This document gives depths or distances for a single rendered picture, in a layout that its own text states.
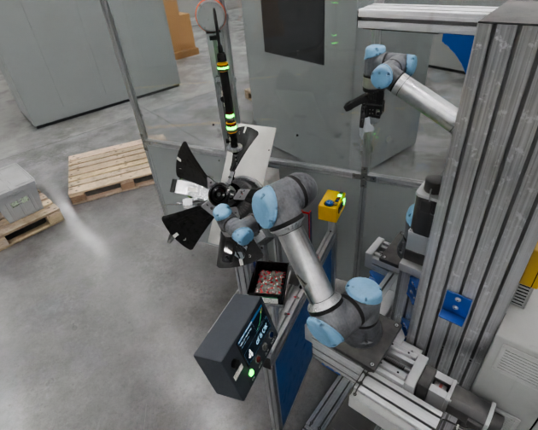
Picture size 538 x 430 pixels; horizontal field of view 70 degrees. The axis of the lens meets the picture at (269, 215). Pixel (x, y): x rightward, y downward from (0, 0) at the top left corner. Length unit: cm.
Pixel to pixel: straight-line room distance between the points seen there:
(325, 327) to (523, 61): 82
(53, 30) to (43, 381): 519
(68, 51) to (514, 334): 666
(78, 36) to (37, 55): 67
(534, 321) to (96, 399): 235
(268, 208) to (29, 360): 243
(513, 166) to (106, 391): 248
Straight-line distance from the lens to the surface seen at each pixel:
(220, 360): 115
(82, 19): 704
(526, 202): 109
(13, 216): 442
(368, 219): 255
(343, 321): 122
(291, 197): 113
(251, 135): 184
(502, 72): 98
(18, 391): 310
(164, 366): 275
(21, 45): 690
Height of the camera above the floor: 221
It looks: 37 degrees down
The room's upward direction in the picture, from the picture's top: 6 degrees counter-clockwise
